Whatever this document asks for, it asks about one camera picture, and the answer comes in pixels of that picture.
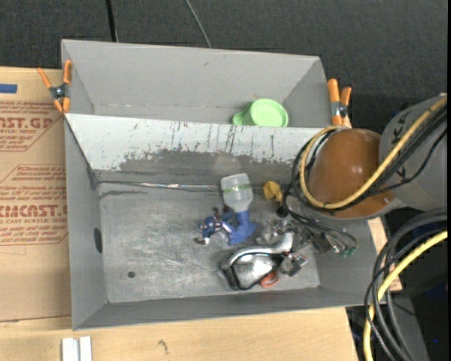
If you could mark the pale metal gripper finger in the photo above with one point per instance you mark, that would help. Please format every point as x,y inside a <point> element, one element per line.
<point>296,261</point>
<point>273,231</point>

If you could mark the yellow crumpled object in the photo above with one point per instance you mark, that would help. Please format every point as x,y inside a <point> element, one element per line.
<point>271,191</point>

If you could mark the clear spray bottle blue nozzle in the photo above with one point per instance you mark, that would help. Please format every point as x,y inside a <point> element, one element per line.
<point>237,194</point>

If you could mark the blue red toy figure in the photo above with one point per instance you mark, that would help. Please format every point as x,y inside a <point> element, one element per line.
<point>212,226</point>

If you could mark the grey metal bin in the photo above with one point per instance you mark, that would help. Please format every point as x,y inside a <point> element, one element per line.
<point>154,239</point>

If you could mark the brown cardboard board red print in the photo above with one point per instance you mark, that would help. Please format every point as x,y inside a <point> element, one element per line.
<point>30,186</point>

